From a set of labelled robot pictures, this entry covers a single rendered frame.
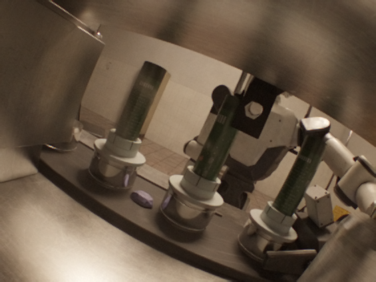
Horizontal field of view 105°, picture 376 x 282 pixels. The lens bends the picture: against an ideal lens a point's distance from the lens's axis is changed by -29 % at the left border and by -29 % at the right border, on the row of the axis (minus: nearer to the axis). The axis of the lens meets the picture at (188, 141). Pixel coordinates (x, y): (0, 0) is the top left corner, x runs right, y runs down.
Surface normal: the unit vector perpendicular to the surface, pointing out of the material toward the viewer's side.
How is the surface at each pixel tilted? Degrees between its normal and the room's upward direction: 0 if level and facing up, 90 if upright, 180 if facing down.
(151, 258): 0
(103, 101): 90
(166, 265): 0
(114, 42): 90
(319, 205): 90
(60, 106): 90
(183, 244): 0
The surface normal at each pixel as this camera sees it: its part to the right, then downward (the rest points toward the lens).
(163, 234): 0.41, -0.90
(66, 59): 0.90, 0.42
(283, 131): 0.12, 0.11
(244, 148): -0.58, -0.14
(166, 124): -0.16, 0.07
